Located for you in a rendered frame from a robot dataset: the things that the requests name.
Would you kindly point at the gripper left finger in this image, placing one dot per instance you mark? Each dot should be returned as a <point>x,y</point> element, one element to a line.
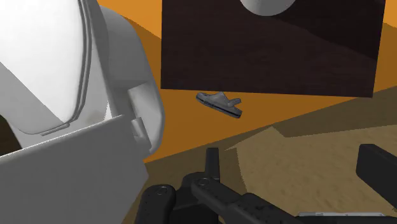
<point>217,195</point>

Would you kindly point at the dark brown robot stand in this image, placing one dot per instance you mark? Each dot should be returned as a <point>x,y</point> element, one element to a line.
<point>248,56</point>

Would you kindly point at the white toilet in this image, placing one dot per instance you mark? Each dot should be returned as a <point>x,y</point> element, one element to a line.
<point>62,173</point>

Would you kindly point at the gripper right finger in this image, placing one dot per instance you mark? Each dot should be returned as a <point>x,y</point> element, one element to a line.
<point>378,167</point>

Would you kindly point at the grey clog shoe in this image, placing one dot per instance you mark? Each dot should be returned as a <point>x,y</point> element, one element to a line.
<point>220,102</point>

